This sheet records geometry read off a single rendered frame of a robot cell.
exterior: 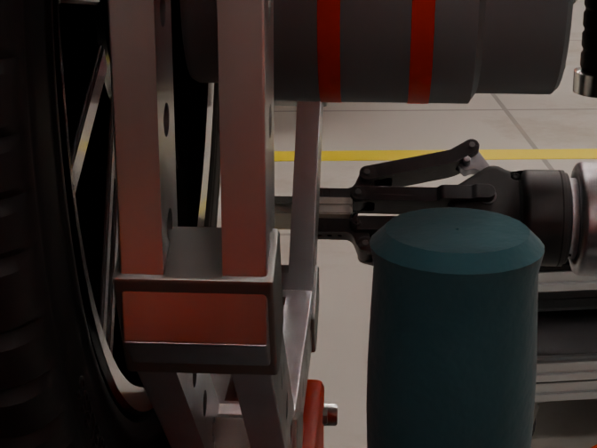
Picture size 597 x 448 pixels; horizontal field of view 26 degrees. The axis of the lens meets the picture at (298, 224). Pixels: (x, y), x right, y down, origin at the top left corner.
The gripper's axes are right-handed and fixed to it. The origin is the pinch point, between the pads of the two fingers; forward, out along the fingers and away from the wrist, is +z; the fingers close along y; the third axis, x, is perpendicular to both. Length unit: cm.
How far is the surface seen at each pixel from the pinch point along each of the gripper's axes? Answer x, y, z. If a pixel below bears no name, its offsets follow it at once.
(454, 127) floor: -245, 155, -28
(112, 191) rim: 27.0, -12.7, 9.4
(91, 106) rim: 34.1, -11.5, 9.4
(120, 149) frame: 47, -21, 5
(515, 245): 32.3, -18.1, -12.3
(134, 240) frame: 44, -24, 4
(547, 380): -92, 20, -31
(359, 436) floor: -105, 15, -3
